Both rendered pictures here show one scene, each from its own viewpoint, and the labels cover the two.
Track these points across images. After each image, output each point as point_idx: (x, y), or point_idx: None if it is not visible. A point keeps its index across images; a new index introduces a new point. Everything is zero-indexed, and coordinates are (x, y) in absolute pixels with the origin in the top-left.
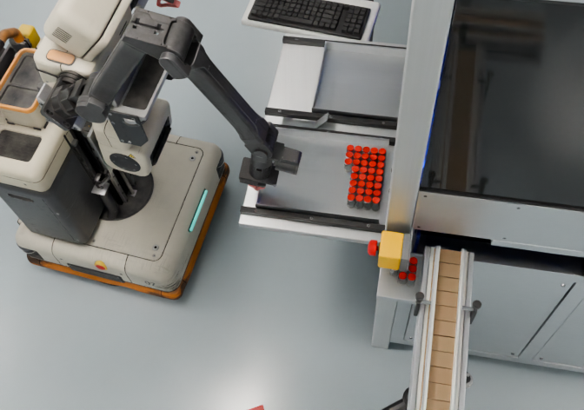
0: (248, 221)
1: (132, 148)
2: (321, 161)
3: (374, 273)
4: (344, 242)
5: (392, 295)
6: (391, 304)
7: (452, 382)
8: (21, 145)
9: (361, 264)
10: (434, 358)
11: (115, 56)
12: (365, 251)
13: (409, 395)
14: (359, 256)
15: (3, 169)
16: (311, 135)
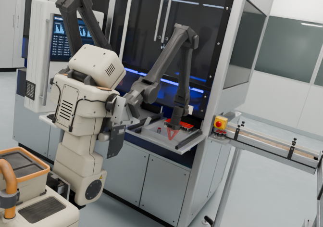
0: (181, 149)
1: (101, 170)
2: (163, 130)
3: (146, 224)
4: (125, 226)
5: (227, 141)
6: (197, 185)
7: (267, 135)
8: (46, 206)
9: (140, 226)
10: (255, 138)
11: (175, 45)
12: (134, 222)
13: (267, 148)
14: (135, 225)
15: (55, 224)
16: (151, 126)
